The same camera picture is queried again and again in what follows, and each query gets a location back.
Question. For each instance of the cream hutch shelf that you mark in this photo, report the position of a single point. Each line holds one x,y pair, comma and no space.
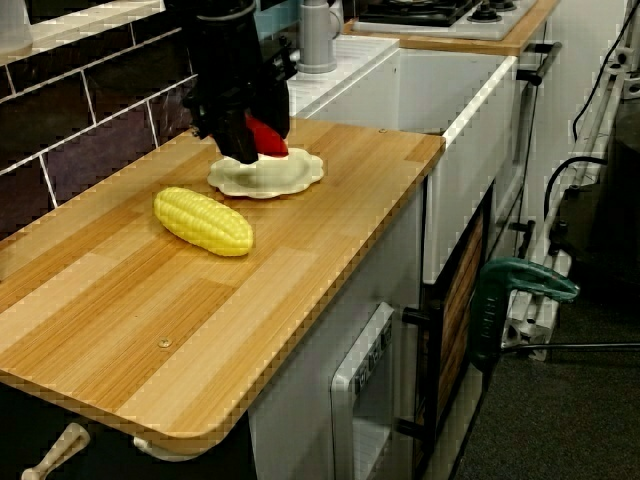
75,30

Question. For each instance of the white toy kitchen body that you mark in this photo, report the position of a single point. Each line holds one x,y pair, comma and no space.
450,90

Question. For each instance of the dark stove knob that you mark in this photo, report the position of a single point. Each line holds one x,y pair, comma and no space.
505,6
482,14

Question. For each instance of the red toy pepper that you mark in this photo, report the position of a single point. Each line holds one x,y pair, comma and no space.
270,143

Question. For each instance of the wooden slat door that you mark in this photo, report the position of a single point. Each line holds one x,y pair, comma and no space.
457,310

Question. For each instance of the white hook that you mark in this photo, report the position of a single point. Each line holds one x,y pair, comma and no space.
165,451

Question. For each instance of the yellow toy corn cob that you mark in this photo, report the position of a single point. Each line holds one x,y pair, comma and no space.
205,222

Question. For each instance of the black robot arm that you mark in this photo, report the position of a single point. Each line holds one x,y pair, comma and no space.
220,7

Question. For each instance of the aluminium frame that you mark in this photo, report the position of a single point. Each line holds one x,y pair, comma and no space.
607,100

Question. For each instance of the dark tile backsplash panel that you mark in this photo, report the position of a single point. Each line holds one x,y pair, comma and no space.
100,110

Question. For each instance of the grey dishwasher door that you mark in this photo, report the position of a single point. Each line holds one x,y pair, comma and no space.
345,400

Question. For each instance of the black burner grate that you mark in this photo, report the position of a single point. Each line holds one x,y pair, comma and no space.
425,17

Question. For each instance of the teal plastic bin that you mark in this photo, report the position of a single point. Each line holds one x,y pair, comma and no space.
277,20

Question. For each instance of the grey toy stovetop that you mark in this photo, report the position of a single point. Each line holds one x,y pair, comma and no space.
495,30

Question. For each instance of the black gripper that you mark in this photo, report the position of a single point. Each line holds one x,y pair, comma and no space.
235,70

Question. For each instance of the cream scalloped plate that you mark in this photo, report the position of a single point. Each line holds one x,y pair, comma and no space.
280,175

